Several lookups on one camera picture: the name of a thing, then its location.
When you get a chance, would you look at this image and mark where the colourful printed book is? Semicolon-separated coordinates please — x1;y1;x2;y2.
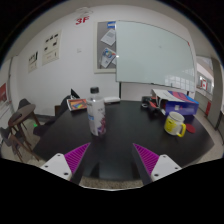
66;97;89;112

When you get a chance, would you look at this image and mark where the round wooden side table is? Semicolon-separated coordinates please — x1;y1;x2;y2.
8;103;41;134

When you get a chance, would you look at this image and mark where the blue cardboard box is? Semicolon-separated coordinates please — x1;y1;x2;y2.
151;88;200;116

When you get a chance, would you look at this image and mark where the small white box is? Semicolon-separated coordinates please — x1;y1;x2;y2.
103;96;122;104

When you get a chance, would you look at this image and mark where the yellow and white mug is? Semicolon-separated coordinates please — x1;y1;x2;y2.
163;111;187;138

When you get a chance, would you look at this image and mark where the red wall poster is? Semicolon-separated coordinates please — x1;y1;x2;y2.
0;82;8;104

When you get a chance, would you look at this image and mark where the brown wooden chair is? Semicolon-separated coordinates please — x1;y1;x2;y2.
0;126;34;162

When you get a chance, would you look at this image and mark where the small white wall poster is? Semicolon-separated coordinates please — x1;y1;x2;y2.
27;50;40;74

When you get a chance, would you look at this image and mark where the black office chair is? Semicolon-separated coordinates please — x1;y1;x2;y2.
54;88;81;118

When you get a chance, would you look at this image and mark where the flat round red coaster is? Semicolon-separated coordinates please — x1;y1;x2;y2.
184;123;198;135

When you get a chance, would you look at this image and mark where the clear black-capped drink bottle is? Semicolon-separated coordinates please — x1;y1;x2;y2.
86;86;108;137

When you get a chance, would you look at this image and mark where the grey notice board with papers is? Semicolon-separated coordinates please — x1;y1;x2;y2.
93;20;118;74

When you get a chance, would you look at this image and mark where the white wall-mounted fixture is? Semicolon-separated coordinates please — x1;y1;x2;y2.
75;7;94;16

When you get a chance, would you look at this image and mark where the red floor number sign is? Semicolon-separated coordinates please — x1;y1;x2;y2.
75;15;91;26

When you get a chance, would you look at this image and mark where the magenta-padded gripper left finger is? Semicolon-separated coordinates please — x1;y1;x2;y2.
39;142;96;186

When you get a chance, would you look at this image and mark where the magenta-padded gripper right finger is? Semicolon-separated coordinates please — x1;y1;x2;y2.
130;142;183;186

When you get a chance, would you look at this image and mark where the black and red tool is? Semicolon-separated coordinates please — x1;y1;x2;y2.
141;95;168;116

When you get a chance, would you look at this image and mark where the whiteboard on stand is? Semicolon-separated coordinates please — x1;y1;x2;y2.
114;20;197;92

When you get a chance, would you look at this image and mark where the large white wall poster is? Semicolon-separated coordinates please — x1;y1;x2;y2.
41;30;63;66

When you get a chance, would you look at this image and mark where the dark chair behind side table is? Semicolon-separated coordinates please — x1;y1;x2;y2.
16;98;32;111

